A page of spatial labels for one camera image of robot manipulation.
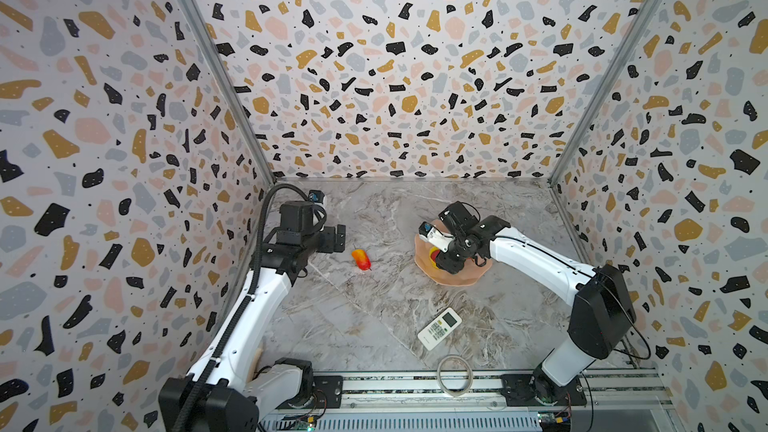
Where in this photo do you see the fake mango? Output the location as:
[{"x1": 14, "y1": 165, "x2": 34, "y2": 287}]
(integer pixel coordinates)
[{"x1": 351, "y1": 249, "x2": 372, "y2": 271}]

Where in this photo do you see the fake yellow lemon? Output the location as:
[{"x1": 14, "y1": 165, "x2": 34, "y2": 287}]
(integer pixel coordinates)
[{"x1": 429, "y1": 247, "x2": 441, "y2": 269}]

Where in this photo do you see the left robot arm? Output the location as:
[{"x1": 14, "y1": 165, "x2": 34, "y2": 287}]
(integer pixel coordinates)
[{"x1": 158, "y1": 183, "x2": 346, "y2": 431}]

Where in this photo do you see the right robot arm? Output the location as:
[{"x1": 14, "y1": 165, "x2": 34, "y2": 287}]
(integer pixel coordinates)
[{"x1": 419, "y1": 213, "x2": 636, "y2": 405}]

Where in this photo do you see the pink wavy fruit bowl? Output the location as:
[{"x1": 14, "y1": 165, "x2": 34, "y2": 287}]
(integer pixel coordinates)
[{"x1": 414, "y1": 220, "x2": 493, "y2": 287}]

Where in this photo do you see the white remote control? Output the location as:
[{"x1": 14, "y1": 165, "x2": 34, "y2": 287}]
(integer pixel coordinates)
[{"x1": 417, "y1": 307, "x2": 463, "y2": 351}]

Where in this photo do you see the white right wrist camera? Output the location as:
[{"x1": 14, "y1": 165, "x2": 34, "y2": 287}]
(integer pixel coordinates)
[{"x1": 418, "y1": 201, "x2": 481, "y2": 247}]

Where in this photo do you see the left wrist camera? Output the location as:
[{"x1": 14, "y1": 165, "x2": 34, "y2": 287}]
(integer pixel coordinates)
[{"x1": 280, "y1": 190, "x2": 327, "y2": 236}]

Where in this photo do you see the white cable coil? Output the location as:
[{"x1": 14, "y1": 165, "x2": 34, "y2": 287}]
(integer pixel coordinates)
[{"x1": 436, "y1": 355, "x2": 475, "y2": 398}]

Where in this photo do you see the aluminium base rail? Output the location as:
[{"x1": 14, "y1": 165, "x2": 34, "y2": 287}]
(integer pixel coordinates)
[{"x1": 261, "y1": 365, "x2": 684, "y2": 431}]

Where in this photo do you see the aluminium corner post left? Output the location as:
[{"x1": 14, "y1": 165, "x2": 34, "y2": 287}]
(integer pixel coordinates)
[{"x1": 178, "y1": 0, "x2": 276, "y2": 185}]

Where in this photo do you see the aluminium corner post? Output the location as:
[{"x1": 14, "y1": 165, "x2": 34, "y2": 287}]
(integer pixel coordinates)
[
  {"x1": 178, "y1": 0, "x2": 276, "y2": 185},
  {"x1": 547, "y1": 0, "x2": 662, "y2": 189}
]

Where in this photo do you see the aluminium corner post right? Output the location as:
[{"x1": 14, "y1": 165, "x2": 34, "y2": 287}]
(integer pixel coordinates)
[{"x1": 547, "y1": 0, "x2": 662, "y2": 189}]

